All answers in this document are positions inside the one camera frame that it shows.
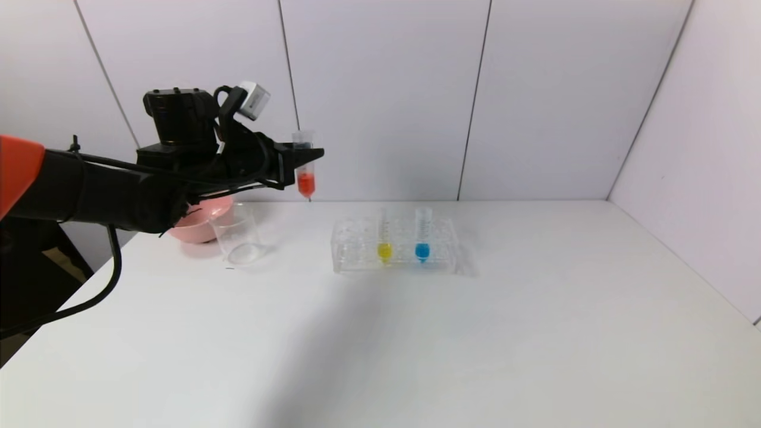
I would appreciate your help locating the clear acrylic test tube rack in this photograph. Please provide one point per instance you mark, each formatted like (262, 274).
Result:
(443, 255)

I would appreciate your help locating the clear glass beaker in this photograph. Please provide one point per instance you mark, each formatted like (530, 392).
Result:
(241, 249)

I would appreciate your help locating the test tube with red pigment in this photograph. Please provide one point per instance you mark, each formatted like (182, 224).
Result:
(305, 184)

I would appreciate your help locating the test tube with yellow pigment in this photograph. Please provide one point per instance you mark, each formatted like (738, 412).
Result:
(384, 251)

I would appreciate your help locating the brown cardboard box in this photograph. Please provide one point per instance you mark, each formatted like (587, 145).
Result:
(68, 264)

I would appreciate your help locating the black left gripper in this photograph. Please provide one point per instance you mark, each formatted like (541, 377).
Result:
(281, 163)

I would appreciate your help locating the pink bowl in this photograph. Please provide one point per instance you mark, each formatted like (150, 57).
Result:
(196, 229)

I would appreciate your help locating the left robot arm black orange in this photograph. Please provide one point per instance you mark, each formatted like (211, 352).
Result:
(107, 190)

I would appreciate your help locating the test tube with blue pigment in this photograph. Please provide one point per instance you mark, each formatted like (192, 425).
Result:
(422, 251)

